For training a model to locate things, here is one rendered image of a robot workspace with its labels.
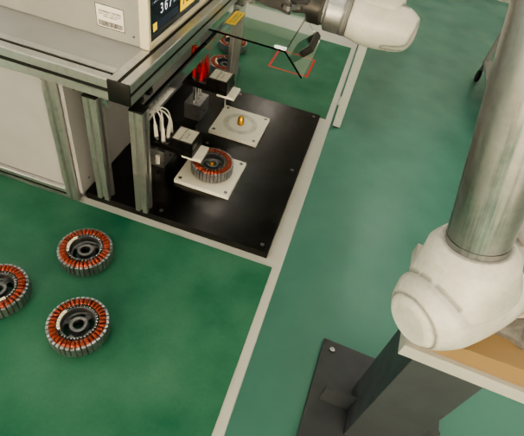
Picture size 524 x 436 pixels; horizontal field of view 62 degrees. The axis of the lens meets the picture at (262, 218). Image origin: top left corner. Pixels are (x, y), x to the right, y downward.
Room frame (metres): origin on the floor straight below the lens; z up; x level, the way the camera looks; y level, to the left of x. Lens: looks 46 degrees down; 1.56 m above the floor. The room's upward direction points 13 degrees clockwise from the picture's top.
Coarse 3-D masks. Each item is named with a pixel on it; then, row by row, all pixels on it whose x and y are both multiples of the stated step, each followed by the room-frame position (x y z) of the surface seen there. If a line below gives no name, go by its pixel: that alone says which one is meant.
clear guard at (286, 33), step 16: (240, 0) 1.31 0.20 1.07; (224, 16) 1.17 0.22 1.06; (256, 16) 1.22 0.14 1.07; (272, 16) 1.25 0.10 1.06; (288, 16) 1.27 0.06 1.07; (224, 32) 1.08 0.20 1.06; (240, 32) 1.10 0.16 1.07; (256, 32) 1.12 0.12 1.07; (272, 32) 1.15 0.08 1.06; (288, 32) 1.17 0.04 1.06; (304, 32) 1.23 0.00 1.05; (272, 48) 1.06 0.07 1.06; (288, 48) 1.08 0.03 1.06; (304, 64) 1.11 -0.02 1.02
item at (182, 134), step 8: (152, 128) 0.91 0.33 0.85; (184, 128) 0.91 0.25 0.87; (152, 136) 0.88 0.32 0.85; (160, 136) 0.89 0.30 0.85; (176, 136) 0.87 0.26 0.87; (184, 136) 0.88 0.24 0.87; (192, 136) 0.89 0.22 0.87; (200, 136) 0.90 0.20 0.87; (152, 144) 0.86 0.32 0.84; (160, 144) 0.86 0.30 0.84; (168, 144) 0.86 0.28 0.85; (176, 144) 0.86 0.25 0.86; (184, 144) 0.85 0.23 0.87; (192, 144) 0.85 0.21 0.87; (200, 144) 0.90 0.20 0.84; (176, 152) 0.85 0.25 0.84; (184, 152) 0.85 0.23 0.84; (192, 152) 0.85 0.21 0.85; (200, 152) 0.88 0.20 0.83; (192, 160) 0.85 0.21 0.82; (200, 160) 0.85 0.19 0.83
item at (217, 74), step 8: (216, 72) 1.14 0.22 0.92; (224, 72) 1.15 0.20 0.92; (184, 80) 1.10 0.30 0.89; (192, 80) 1.10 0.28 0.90; (208, 80) 1.10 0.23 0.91; (216, 80) 1.09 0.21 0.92; (224, 80) 1.10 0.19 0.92; (232, 80) 1.13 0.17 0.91; (200, 88) 1.10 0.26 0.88; (208, 88) 1.09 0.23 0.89; (216, 88) 1.09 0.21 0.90; (224, 88) 1.09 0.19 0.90; (232, 88) 1.14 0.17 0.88; (224, 96) 1.09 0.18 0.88; (232, 96) 1.10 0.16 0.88
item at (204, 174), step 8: (208, 152) 0.90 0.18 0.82; (216, 152) 0.91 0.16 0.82; (224, 152) 0.92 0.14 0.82; (208, 160) 0.88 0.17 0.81; (216, 160) 0.89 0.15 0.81; (224, 160) 0.89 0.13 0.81; (232, 160) 0.90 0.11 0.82; (192, 168) 0.84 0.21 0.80; (200, 168) 0.83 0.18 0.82; (208, 168) 0.86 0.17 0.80; (216, 168) 0.87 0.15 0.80; (224, 168) 0.85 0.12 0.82; (232, 168) 0.87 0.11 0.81; (200, 176) 0.82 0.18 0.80; (208, 176) 0.82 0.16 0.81; (216, 176) 0.82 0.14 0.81; (224, 176) 0.84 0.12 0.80
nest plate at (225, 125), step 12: (228, 108) 1.18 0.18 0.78; (216, 120) 1.10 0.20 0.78; (228, 120) 1.12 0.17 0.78; (252, 120) 1.15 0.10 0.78; (264, 120) 1.16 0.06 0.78; (216, 132) 1.05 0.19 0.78; (228, 132) 1.06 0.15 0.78; (240, 132) 1.07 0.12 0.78; (252, 132) 1.08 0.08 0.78; (252, 144) 1.03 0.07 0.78
